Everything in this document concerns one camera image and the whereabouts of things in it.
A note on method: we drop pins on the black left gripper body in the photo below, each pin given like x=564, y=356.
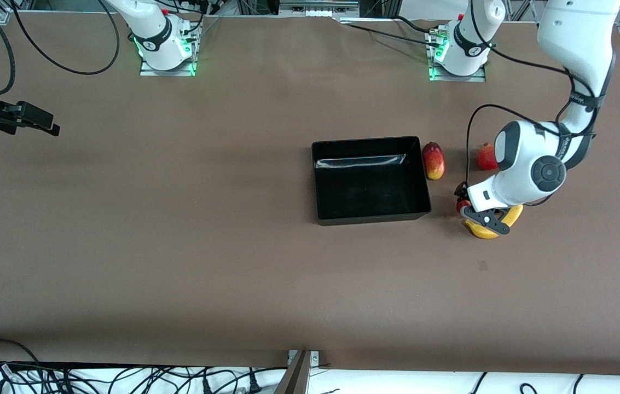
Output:
x=460, y=193

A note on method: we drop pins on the red yellow apple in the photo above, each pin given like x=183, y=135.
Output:
x=462, y=207

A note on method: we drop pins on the yellow banana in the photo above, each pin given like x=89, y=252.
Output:
x=479, y=232

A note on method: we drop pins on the black plastic box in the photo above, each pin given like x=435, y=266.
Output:
x=370, y=191

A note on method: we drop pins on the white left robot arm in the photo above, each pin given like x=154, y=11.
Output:
x=528, y=164

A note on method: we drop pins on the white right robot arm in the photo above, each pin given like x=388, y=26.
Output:
x=154, y=33

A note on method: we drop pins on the red pomegranate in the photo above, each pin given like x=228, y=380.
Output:
x=486, y=158

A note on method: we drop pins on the red yellow mango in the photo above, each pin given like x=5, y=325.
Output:
x=433, y=161

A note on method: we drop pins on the silver device with ports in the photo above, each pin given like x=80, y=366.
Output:
x=318, y=6

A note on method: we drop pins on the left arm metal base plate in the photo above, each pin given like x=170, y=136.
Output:
x=479, y=79

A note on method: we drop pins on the metal table edge bracket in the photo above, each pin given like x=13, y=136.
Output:
x=296, y=377

